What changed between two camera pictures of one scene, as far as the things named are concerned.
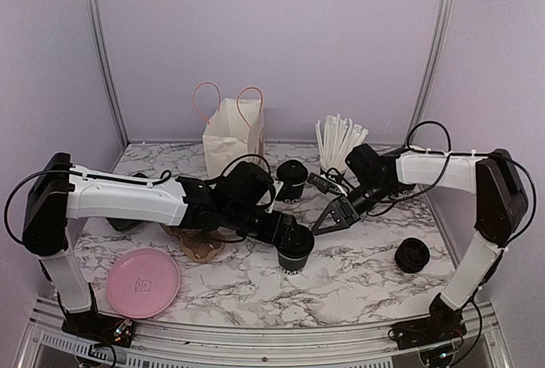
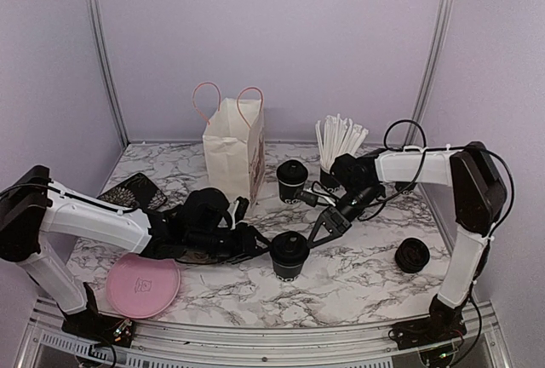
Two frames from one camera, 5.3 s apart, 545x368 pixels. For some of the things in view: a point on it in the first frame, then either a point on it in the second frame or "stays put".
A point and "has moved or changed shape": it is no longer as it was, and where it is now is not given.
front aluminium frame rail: [46, 345] stays put
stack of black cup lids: [412, 255] stays put
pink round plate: [142, 283] stays put
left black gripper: [277, 231] -> [246, 245]
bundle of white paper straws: [336, 138] stays put
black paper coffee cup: [291, 266] -> [287, 273]
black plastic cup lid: [297, 243] has moved or changed shape
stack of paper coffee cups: [405, 188] stays put
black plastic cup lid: [292, 173] stays put
